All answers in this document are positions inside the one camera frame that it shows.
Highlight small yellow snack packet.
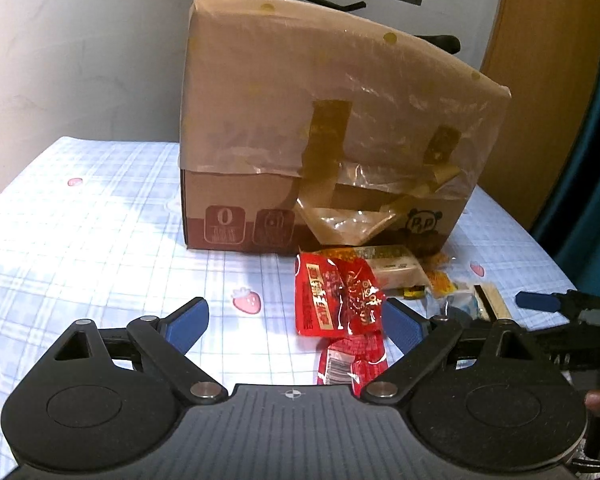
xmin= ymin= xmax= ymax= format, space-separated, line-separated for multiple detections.
xmin=425 ymin=269 xmax=458 ymax=298

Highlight wooden wardrobe panel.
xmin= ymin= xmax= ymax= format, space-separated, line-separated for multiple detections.
xmin=479 ymin=0 xmax=600 ymax=228

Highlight dark bun clear blue packet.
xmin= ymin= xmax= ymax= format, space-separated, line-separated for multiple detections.
xmin=422 ymin=292 xmax=480 ymax=327

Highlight beige cake bar packet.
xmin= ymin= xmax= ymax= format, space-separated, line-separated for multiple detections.
xmin=317 ymin=245 xmax=430 ymax=290

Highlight teal curtain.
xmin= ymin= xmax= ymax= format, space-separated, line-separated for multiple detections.
xmin=531 ymin=69 xmax=600 ymax=296

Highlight plaid bed sheet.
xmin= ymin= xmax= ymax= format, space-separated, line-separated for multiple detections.
xmin=0 ymin=135 xmax=579 ymax=480

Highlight white wafer packet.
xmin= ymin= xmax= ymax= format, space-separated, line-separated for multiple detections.
xmin=470 ymin=282 xmax=513 ymax=322

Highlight cardboard box with plastic liner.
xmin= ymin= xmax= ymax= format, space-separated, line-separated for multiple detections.
xmin=180 ymin=0 xmax=510 ymax=255

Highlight red snack packet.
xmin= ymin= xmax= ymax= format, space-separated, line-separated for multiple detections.
xmin=317 ymin=332 xmax=389 ymax=396
xmin=294 ymin=252 xmax=386 ymax=338

